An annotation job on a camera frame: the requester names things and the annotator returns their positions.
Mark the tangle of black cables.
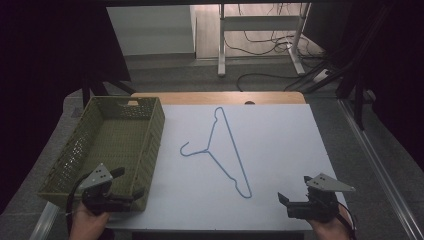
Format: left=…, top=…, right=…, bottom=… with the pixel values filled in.
left=222, top=3, right=326, bottom=58

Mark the person's left hand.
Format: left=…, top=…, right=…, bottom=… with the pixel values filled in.
left=68, top=201, right=111, bottom=240

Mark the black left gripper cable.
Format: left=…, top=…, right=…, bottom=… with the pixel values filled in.
left=65, top=173, right=92, bottom=236

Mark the white metal desk frame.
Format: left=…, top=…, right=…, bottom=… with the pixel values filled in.
left=217, top=3, right=313, bottom=78

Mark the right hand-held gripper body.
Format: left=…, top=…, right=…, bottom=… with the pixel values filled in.
left=286, top=172, right=357, bottom=224

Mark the wooden table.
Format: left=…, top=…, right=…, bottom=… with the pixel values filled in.
left=130, top=91, right=307, bottom=106

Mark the person's right hand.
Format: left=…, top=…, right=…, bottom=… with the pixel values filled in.
left=305, top=205, right=353, bottom=240

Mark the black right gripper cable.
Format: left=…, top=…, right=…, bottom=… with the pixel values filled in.
left=335, top=201, right=358, bottom=240

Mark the white panel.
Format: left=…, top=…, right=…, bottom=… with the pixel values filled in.
left=106, top=4, right=198, bottom=58

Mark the metal floor rail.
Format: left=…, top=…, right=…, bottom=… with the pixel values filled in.
left=29, top=201, right=62, bottom=240
left=337, top=98, right=424, bottom=240

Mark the black stand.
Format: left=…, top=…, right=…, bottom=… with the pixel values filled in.
left=81, top=63, right=138, bottom=108
left=334, top=2, right=398, bottom=132

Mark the black floor cable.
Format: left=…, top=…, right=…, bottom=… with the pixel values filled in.
left=236, top=72, right=303, bottom=93

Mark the green plastic mesh basket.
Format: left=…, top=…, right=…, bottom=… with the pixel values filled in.
left=37, top=95, right=166, bottom=213

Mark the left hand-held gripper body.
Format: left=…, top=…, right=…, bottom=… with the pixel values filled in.
left=77, top=162, right=135, bottom=216

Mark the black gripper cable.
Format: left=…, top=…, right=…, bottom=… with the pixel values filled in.
left=335, top=201, right=358, bottom=240
left=65, top=173, right=92, bottom=236

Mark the blue wire clothes hanger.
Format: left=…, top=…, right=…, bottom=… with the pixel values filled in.
left=179, top=106, right=253, bottom=200

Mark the white table sheet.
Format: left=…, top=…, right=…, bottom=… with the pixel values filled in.
left=105, top=103, right=348, bottom=232

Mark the white power strip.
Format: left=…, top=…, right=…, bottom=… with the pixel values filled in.
left=312, top=68, right=332, bottom=84

